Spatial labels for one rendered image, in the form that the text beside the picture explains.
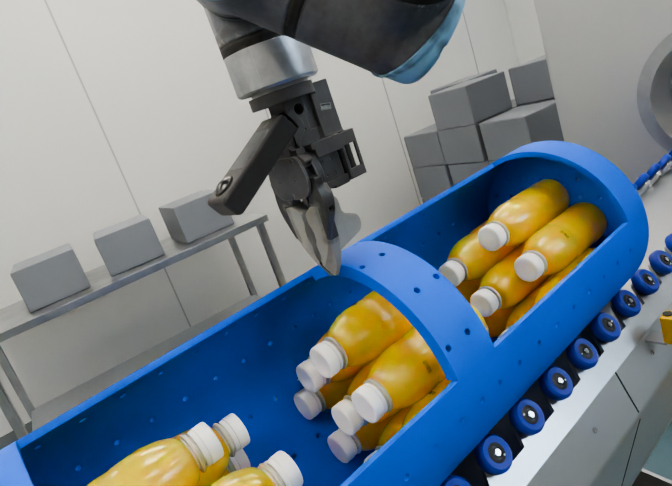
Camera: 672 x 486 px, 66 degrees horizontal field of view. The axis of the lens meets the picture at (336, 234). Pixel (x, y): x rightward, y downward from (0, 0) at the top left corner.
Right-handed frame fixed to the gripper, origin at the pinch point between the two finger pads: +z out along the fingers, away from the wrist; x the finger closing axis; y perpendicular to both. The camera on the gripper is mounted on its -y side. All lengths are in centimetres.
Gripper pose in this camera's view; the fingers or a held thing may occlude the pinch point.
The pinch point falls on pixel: (326, 267)
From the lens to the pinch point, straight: 59.5
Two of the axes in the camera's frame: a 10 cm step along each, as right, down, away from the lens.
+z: 3.2, 9.1, 2.5
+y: 7.3, -4.0, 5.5
